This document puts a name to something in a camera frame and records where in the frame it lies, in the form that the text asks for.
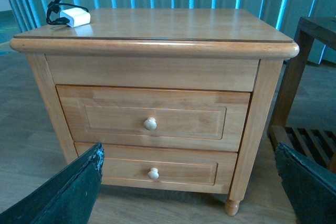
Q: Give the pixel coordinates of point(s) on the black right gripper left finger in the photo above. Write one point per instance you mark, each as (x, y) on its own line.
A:
(68, 197)

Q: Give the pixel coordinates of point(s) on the wooden drawer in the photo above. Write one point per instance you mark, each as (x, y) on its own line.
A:
(189, 119)
(183, 170)

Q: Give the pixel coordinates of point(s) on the light wooden nightstand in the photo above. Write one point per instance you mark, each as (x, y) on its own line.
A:
(226, 50)

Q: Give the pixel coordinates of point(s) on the round drawer knob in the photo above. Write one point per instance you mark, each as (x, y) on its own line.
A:
(150, 124)
(153, 173)

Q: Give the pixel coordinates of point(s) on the dark wooden side table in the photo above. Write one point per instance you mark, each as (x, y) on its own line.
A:
(304, 112)

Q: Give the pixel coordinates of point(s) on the white charger block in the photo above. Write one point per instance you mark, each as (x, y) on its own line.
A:
(75, 17)

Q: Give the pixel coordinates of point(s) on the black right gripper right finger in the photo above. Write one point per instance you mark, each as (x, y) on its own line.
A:
(309, 187)

